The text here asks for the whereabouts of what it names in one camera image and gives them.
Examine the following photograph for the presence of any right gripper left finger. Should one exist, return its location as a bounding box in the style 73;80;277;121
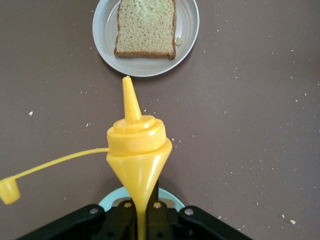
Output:
99;198;139;240

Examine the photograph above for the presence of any brown bread slice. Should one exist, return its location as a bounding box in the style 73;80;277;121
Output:
113;0;177;60

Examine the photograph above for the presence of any mint green plate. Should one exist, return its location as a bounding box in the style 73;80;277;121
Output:
98;187;186;217

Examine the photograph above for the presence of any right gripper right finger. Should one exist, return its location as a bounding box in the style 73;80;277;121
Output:
146;183;176;240

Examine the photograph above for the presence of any beige plate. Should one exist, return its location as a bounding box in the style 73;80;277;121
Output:
92;0;200;78

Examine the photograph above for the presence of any yellow squeeze bottle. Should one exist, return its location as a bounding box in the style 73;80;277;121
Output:
0;75;174;240

